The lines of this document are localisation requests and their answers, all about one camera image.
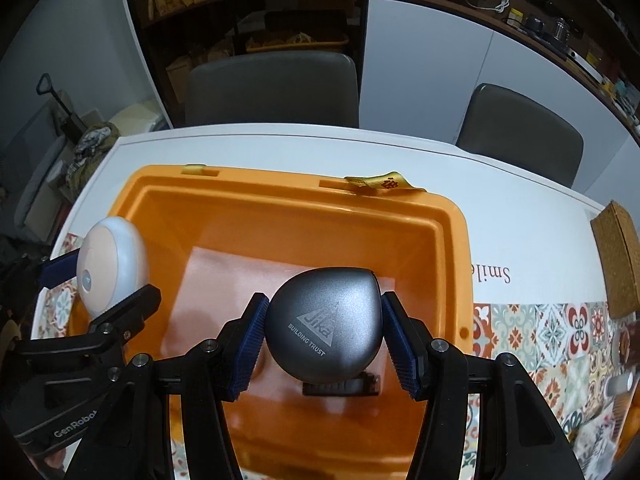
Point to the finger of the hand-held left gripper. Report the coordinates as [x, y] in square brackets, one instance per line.
[132, 307]
[57, 270]

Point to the brown tape roll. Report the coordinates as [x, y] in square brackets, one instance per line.
[629, 344]

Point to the round pink white device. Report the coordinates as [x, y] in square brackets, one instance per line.
[107, 260]

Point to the black rectangular device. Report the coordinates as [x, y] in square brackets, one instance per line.
[345, 386]

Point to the grey chair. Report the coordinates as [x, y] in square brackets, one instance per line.
[520, 130]
[272, 90]

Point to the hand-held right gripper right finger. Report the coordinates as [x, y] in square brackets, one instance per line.
[400, 345]

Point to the glass french press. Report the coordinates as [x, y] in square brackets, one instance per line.
[561, 30]

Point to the wicker box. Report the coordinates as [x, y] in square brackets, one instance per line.
[620, 260]

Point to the dark wooden shelf cabinet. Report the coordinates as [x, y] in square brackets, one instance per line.
[200, 20]

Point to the orange plastic crate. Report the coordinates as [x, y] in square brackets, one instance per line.
[350, 230]

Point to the camouflage cloth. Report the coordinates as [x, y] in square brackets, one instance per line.
[92, 147]

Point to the grey teardrop case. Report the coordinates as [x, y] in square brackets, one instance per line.
[320, 320]

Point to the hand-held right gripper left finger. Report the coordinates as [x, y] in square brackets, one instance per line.
[247, 345]

